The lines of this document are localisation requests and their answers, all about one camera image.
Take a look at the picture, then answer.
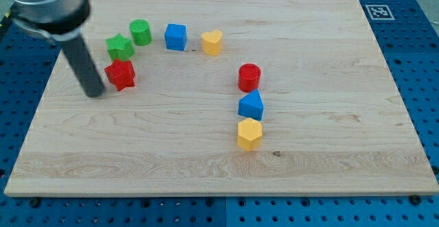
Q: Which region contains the yellow heart block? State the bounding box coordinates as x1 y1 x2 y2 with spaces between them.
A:
201 29 223 56

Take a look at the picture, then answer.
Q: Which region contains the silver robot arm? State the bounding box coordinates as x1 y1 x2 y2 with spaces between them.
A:
11 0 105 97

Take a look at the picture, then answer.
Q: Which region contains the blue triangle block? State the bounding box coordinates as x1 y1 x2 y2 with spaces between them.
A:
238 89 264 121

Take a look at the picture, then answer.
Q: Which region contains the green star block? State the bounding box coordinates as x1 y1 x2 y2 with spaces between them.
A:
106 34 134 61

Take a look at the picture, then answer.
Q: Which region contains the wooden board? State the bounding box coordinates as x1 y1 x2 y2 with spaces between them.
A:
5 0 438 198

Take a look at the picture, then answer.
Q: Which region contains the red cylinder block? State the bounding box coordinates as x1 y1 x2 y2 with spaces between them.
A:
238 63 261 93

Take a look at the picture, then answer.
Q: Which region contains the yellow hexagon block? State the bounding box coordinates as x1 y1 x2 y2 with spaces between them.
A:
237 118 263 152

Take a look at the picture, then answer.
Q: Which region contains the white fiducial marker tag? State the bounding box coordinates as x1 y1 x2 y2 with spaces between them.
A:
365 4 394 21

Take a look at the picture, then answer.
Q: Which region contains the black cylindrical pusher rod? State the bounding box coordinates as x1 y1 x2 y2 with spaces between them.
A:
60 35 105 97

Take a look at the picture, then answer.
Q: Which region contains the red star block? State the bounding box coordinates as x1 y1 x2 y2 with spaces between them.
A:
104 59 136 91

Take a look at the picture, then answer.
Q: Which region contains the blue cube block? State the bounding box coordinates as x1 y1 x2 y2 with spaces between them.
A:
165 23 187 51

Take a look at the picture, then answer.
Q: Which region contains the green cylinder block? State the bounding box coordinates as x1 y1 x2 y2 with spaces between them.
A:
129 19 152 46

